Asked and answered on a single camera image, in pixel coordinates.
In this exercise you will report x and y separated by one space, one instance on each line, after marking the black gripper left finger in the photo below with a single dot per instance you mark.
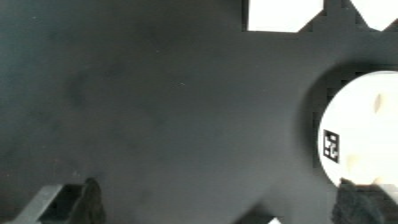
64 204

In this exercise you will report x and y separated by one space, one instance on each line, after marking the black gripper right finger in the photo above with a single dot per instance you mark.
364 205

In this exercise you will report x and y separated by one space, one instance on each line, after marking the white paper marker sheet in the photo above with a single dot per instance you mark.
284 15

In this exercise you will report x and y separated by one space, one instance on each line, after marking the white round stool seat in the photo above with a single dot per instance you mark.
357 132

